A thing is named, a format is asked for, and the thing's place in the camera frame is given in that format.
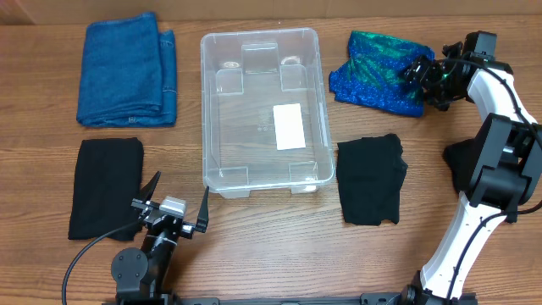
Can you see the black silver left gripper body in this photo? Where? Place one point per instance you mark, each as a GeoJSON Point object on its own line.
{"type": "Point", "coordinates": [188, 230]}

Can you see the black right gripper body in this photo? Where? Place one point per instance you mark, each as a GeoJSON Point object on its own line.
{"type": "Point", "coordinates": [422, 70]}

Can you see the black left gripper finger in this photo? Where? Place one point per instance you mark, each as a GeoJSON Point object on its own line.
{"type": "Point", "coordinates": [202, 217]}
{"type": "Point", "coordinates": [147, 191]}

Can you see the shiny blue green cloth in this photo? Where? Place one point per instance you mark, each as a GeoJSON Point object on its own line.
{"type": "Point", "coordinates": [373, 75]}

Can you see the black cloth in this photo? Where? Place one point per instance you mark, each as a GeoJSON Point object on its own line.
{"type": "Point", "coordinates": [107, 177]}
{"type": "Point", "coordinates": [370, 173]}
{"type": "Point", "coordinates": [460, 157]}

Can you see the clear plastic storage bin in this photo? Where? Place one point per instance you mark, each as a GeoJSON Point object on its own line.
{"type": "Point", "coordinates": [243, 76]}

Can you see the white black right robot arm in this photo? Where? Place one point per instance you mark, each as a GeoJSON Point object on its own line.
{"type": "Point", "coordinates": [498, 175]}

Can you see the folded blue denim jeans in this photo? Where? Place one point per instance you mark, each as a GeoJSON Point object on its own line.
{"type": "Point", "coordinates": [128, 74]}

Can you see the white label in bin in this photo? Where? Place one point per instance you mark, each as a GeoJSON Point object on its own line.
{"type": "Point", "coordinates": [288, 126]}

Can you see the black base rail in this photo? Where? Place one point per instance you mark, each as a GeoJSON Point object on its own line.
{"type": "Point", "coordinates": [382, 298]}

